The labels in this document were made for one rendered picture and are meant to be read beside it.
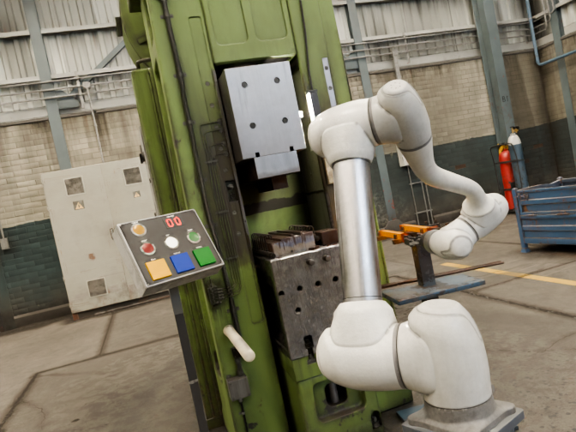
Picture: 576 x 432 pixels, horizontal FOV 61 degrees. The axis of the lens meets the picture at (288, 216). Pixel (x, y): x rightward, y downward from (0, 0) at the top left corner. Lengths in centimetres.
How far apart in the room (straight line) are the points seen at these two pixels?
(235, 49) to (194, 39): 19
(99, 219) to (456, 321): 663
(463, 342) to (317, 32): 179
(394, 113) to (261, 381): 152
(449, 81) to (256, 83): 808
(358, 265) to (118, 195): 637
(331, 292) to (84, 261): 563
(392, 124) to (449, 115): 868
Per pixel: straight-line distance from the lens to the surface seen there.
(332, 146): 134
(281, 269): 214
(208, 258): 197
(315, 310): 222
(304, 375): 227
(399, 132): 135
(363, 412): 244
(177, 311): 205
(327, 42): 258
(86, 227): 748
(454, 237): 167
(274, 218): 268
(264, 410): 249
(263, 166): 219
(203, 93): 234
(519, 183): 926
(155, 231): 197
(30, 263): 827
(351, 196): 130
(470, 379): 119
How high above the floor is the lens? 120
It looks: 3 degrees down
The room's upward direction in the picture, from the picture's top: 12 degrees counter-clockwise
